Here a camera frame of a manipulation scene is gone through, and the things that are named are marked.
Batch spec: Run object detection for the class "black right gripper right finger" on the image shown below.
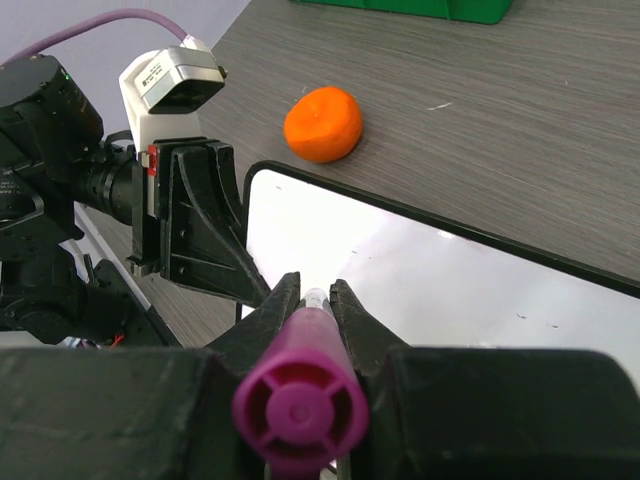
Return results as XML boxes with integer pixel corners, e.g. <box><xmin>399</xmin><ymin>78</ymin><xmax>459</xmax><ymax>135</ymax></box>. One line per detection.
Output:
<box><xmin>330</xmin><ymin>280</ymin><xmax>639</xmax><ymax>479</ymax></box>

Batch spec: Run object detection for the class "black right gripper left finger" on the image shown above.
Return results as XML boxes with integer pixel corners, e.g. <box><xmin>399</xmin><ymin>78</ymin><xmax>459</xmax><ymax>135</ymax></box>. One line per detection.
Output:
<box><xmin>1</xmin><ymin>273</ymin><xmax>300</xmax><ymax>479</ymax></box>

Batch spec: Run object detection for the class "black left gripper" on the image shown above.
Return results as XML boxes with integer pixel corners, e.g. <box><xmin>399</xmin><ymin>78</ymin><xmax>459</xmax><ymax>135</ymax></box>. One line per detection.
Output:
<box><xmin>74</xmin><ymin>139</ymin><xmax>270</xmax><ymax>307</ymax></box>

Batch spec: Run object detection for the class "white marker with magenta cap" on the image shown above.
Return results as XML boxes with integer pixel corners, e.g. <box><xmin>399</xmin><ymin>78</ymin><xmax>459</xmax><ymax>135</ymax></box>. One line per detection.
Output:
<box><xmin>232</xmin><ymin>288</ymin><xmax>369</xmax><ymax>479</ymax></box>

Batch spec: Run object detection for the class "small white whiteboard black frame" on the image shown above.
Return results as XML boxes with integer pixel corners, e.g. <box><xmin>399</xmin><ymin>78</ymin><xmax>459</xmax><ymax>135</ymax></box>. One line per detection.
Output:
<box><xmin>245</xmin><ymin>162</ymin><xmax>639</xmax><ymax>381</ymax></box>

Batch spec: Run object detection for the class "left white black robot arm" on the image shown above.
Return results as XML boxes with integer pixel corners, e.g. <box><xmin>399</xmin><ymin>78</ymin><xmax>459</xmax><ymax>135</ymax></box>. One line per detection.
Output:
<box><xmin>1</xmin><ymin>47</ymin><xmax>270</xmax><ymax>346</ymax></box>

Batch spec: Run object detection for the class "orange mandarin fruit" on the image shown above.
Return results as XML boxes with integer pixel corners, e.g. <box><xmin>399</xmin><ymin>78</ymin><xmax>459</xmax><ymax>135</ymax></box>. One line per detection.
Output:
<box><xmin>283</xmin><ymin>86</ymin><xmax>363</xmax><ymax>164</ymax></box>

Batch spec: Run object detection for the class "green plastic vegetable tray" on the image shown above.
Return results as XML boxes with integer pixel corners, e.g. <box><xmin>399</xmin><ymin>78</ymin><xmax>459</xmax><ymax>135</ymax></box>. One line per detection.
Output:
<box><xmin>302</xmin><ymin>0</ymin><xmax>513</xmax><ymax>25</ymax></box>

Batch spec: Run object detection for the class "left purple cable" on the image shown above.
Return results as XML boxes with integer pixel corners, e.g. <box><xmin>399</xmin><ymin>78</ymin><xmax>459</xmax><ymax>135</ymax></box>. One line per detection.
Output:
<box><xmin>0</xmin><ymin>8</ymin><xmax>194</xmax><ymax>69</ymax></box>

